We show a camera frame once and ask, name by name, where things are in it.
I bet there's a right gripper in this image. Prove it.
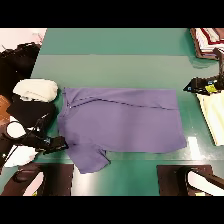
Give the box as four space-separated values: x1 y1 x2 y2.
182 76 218 97

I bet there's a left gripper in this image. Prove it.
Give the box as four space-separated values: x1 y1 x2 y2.
43 135 70 155

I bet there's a purple polo shirt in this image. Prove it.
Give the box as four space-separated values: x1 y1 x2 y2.
57 87 188 175

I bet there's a brown garment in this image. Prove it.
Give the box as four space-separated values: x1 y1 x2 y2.
189 28 224 61

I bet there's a black garment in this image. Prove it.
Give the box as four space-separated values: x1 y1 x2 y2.
0 42 42 102
5 94 57 130

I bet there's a white red striped garment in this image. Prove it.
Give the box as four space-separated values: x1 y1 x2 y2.
194 28 224 52

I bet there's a cream white garment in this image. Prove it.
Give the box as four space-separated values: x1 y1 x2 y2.
12 78 60 103

